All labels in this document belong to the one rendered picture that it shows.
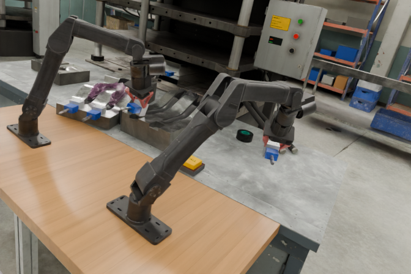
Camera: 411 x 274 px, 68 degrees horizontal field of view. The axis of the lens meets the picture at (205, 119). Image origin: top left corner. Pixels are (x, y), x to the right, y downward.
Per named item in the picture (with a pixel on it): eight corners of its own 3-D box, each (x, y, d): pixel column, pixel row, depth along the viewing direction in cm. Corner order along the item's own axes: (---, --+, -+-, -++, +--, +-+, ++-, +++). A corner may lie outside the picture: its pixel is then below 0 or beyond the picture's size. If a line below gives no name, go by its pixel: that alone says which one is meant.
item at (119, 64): (227, 123, 186) (229, 112, 183) (84, 66, 241) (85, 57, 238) (271, 99, 255) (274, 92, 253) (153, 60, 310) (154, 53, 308)
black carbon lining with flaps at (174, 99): (167, 128, 126) (170, 107, 122) (138, 115, 133) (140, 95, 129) (208, 112, 155) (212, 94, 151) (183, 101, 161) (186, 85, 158)
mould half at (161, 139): (167, 153, 121) (172, 122, 116) (120, 130, 132) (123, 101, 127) (224, 124, 162) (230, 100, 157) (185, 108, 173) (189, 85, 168)
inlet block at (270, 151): (277, 172, 101) (282, 158, 99) (262, 169, 102) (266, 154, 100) (275, 155, 113) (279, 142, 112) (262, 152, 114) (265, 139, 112)
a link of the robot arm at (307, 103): (299, 107, 105) (301, 74, 99) (318, 117, 98) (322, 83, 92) (273, 117, 101) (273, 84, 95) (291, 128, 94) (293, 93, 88)
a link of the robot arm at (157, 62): (162, 71, 120) (162, 40, 116) (166, 76, 113) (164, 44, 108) (133, 71, 118) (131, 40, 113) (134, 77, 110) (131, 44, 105)
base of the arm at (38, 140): (24, 105, 118) (4, 108, 113) (52, 124, 108) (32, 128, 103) (25, 124, 121) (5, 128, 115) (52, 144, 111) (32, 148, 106)
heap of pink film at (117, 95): (116, 107, 139) (118, 91, 136) (82, 98, 142) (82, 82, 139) (140, 94, 163) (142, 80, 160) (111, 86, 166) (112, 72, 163)
